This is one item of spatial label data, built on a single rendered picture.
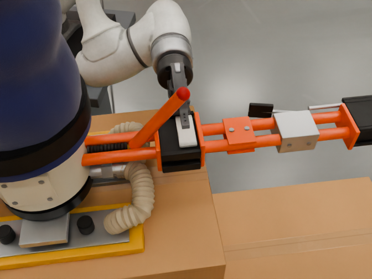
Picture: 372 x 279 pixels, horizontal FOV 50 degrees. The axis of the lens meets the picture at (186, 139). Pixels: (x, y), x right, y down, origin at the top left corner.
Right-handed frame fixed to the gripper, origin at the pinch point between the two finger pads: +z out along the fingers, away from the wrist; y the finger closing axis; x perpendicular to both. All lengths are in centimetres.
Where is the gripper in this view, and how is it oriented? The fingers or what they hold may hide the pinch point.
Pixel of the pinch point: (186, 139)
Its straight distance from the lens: 72.5
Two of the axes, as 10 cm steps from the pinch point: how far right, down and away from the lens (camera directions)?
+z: 1.3, 7.6, -6.3
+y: 0.0, 6.4, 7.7
